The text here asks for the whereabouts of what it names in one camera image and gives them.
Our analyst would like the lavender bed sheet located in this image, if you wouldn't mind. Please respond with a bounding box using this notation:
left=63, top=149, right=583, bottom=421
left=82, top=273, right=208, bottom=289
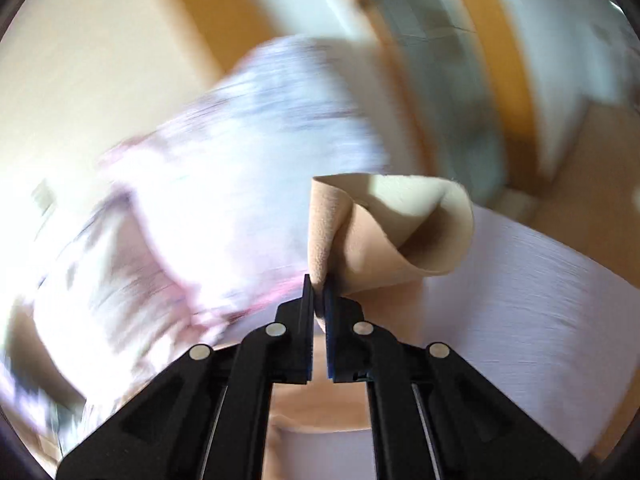
left=271, top=204, right=640, bottom=480

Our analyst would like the tan fleece garment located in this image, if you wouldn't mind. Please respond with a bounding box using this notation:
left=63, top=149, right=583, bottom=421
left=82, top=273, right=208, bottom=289
left=308, top=174, right=474, bottom=294

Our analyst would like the white floral pillow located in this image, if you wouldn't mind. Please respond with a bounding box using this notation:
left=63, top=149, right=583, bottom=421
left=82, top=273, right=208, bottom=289
left=1, top=36, right=390, bottom=471

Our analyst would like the wooden window frame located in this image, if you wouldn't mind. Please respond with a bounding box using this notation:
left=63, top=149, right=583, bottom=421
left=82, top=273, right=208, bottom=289
left=182, top=0, right=547, bottom=204

